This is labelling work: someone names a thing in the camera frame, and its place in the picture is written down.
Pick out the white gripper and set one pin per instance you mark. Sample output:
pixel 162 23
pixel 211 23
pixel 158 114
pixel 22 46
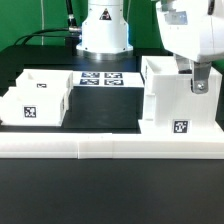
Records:
pixel 193 29

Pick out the white drawer cabinet box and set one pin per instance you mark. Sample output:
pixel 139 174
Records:
pixel 170 106

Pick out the white front drawer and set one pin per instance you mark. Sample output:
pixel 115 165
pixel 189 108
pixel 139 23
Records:
pixel 33 107

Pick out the white drawer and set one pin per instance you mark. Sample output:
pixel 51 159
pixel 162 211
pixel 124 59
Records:
pixel 33 107
pixel 49 80

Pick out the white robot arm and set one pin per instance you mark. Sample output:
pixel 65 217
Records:
pixel 105 33

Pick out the white rear drawer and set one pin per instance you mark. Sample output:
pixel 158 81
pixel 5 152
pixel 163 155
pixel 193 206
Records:
pixel 49 80

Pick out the white marker tag plate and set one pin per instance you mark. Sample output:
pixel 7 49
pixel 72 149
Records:
pixel 107 79

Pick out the black connector block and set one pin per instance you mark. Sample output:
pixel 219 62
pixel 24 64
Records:
pixel 72 42

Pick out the white L-shaped fence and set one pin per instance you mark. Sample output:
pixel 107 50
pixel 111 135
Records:
pixel 110 146

